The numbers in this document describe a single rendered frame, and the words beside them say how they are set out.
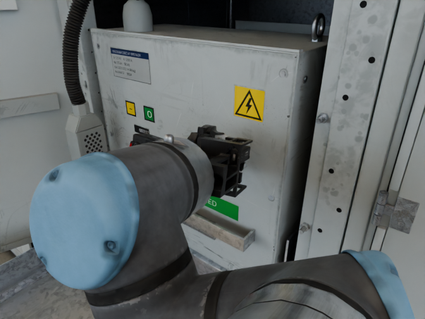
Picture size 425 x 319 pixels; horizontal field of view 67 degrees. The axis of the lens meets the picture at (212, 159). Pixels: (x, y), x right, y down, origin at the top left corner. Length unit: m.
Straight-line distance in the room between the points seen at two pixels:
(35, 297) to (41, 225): 0.63
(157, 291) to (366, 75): 0.35
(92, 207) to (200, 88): 0.39
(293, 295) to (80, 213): 0.14
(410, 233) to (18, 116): 0.85
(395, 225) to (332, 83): 0.20
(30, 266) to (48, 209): 0.68
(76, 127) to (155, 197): 0.51
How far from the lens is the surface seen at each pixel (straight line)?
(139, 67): 0.69
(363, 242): 0.55
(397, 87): 0.45
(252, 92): 0.52
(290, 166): 0.54
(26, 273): 0.95
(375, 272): 0.21
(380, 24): 0.44
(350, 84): 0.46
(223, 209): 0.65
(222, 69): 0.54
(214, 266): 0.75
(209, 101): 0.57
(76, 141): 0.75
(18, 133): 0.94
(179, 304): 0.26
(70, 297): 0.86
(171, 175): 0.28
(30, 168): 0.98
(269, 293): 0.18
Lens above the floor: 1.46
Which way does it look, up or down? 27 degrees down
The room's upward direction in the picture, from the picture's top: straight up
